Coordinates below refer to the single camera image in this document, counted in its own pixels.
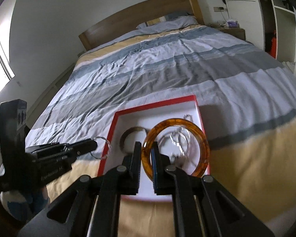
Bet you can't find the window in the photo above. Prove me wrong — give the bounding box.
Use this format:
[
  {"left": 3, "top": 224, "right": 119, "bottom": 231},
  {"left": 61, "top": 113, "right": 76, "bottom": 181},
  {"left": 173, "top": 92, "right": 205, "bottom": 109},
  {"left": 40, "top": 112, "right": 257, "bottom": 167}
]
[{"left": 0, "top": 28, "right": 15, "bottom": 99}]

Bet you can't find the wooden nightstand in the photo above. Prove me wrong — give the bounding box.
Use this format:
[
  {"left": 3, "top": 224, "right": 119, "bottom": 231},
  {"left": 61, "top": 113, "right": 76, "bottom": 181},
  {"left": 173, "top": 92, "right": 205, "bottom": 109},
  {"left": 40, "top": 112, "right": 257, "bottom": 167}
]
[{"left": 212, "top": 25, "right": 246, "bottom": 41}]

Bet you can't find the thin silver bangle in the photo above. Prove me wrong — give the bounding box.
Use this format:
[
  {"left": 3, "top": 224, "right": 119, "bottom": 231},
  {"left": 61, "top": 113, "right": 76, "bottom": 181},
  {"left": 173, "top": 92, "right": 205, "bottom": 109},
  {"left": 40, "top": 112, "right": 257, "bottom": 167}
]
[{"left": 160, "top": 130, "right": 186, "bottom": 154}]

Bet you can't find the silver chain necklace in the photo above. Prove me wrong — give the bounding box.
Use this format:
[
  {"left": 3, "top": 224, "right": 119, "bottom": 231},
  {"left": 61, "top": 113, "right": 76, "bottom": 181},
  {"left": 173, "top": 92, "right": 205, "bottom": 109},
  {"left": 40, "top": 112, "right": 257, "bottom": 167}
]
[{"left": 172, "top": 114, "right": 195, "bottom": 165}]

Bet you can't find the red bag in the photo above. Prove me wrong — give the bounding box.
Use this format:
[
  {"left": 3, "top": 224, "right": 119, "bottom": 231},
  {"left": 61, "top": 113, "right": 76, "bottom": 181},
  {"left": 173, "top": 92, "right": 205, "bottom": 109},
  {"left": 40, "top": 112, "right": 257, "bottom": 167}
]
[{"left": 269, "top": 30, "right": 278, "bottom": 59}]

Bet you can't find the striped bed cover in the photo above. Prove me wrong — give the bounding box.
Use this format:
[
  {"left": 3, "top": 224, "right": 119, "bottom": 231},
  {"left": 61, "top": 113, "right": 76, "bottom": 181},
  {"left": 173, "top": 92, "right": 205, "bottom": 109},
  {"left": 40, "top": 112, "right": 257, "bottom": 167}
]
[{"left": 0, "top": 25, "right": 296, "bottom": 237}]

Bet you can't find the twisted silver bangle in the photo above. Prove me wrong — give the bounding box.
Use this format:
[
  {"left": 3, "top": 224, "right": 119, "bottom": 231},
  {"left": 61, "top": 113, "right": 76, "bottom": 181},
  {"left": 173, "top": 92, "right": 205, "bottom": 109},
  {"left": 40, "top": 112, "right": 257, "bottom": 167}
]
[{"left": 90, "top": 136, "right": 113, "bottom": 160}]

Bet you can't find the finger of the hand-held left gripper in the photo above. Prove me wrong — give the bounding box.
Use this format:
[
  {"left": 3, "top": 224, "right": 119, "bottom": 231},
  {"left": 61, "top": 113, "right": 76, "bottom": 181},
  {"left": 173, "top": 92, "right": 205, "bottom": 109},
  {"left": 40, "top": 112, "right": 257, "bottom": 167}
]
[
  {"left": 27, "top": 143, "right": 70, "bottom": 155},
  {"left": 37, "top": 139, "right": 98, "bottom": 165}
]

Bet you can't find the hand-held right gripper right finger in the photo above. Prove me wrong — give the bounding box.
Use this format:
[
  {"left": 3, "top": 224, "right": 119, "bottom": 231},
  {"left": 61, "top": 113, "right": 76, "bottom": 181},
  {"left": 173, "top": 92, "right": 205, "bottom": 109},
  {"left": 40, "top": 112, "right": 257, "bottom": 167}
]
[{"left": 149, "top": 145, "right": 274, "bottom": 237}]

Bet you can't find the red jewelry box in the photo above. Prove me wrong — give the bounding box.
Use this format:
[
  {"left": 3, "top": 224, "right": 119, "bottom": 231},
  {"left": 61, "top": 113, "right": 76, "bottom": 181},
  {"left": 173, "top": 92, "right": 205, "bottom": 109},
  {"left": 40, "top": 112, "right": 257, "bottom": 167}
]
[{"left": 97, "top": 95, "right": 211, "bottom": 201}]

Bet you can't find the brown bangle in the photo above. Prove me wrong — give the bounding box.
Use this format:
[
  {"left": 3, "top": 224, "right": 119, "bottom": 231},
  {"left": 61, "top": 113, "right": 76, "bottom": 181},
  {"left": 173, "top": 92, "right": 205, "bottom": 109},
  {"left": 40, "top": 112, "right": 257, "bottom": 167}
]
[{"left": 120, "top": 126, "right": 148, "bottom": 151}]

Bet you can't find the grey pillow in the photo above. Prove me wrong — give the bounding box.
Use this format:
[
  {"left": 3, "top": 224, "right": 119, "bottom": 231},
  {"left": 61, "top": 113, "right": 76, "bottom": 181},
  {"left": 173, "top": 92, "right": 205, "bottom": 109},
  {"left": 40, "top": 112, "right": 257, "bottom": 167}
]
[{"left": 136, "top": 15, "right": 198, "bottom": 34}]

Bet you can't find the wooden headboard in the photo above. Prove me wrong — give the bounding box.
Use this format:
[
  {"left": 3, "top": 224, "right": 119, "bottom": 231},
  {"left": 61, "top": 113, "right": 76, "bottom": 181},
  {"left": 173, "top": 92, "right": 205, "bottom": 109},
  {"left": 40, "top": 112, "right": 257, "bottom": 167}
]
[{"left": 79, "top": 0, "right": 204, "bottom": 52}]

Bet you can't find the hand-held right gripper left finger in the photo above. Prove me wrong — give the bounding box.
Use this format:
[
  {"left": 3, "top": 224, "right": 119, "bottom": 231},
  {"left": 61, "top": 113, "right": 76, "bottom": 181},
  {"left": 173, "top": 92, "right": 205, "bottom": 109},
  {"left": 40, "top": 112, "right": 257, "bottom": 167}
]
[{"left": 17, "top": 141, "right": 142, "bottom": 237}]

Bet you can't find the amber bangle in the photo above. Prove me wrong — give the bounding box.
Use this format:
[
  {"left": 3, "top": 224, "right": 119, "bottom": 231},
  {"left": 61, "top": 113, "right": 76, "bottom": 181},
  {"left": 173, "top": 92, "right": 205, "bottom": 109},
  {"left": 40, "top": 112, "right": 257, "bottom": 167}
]
[{"left": 141, "top": 118, "right": 210, "bottom": 181}]

